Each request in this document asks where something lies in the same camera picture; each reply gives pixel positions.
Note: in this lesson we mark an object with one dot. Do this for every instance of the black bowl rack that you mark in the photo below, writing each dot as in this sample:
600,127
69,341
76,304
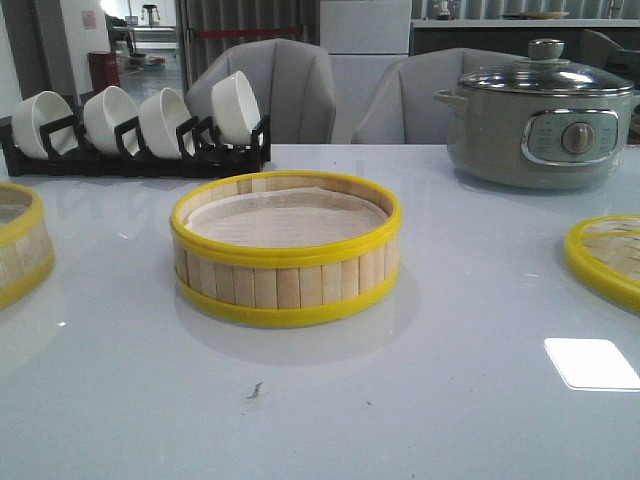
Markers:
202,154

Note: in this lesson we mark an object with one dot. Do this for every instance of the grey chair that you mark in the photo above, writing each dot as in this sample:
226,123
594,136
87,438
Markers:
402,108
292,82

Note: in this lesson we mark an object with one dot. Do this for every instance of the white cabinet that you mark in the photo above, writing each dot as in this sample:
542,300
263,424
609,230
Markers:
362,38

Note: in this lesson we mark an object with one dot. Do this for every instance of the red bin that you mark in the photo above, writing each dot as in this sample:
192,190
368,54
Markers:
103,70

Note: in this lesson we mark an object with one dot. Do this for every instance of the white bowl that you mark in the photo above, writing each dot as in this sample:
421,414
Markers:
159,117
102,113
32,113
235,108

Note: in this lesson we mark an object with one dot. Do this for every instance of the right grey chair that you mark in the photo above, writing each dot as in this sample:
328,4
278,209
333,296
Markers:
402,108

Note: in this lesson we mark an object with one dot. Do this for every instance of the bamboo steamer basket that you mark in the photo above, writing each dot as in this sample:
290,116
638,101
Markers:
27,253
286,287

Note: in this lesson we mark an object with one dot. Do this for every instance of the glass pot lid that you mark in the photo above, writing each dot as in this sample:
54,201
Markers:
545,72

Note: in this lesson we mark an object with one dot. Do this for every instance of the left grey chair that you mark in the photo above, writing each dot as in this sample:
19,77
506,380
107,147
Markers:
292,82

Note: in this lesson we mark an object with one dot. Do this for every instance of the bamboo steamer lid yellow rim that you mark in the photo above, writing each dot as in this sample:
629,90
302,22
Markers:
603,252

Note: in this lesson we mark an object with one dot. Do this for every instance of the white bowl far left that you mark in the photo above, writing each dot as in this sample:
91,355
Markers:
32,113

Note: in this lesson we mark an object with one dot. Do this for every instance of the white steamer liner paper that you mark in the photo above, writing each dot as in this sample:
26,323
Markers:
290,218

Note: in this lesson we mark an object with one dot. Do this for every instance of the grey-green electric cooking pot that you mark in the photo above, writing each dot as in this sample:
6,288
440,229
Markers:
556,142

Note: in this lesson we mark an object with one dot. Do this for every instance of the white bowl right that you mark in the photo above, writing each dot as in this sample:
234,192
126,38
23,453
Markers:
235,108

